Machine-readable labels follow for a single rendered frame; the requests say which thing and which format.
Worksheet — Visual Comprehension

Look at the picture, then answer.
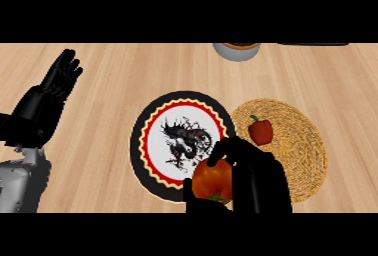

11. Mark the red bell pepper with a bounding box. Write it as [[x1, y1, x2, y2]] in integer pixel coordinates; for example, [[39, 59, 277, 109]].
[[246, 114, 274, 147]]

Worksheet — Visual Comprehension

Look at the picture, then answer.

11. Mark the grey bowl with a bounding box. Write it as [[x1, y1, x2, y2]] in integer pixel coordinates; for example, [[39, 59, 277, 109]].
[[211, 42, 262, 63]]

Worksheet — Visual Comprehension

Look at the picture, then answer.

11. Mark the round woven straw placemat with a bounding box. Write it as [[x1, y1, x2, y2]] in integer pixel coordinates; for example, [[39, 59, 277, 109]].
[[228, 97, 329, 204]]

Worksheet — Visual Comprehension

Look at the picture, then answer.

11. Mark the red orange tomato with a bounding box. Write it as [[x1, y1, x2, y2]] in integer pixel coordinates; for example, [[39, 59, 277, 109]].
[[190, 158, 234, 205]]

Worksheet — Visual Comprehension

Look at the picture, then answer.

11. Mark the black red patterned plate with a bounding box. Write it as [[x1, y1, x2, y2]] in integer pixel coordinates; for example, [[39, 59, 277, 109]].
[[128, 90, 237, 203]]

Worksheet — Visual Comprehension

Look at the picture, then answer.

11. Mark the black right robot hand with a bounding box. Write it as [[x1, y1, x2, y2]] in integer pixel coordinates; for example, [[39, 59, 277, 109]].
[[181, 135, 293, 214]]

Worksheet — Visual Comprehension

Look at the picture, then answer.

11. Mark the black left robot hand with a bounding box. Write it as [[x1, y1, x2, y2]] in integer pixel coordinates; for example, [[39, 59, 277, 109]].
[[0, 48, 85, 150]]

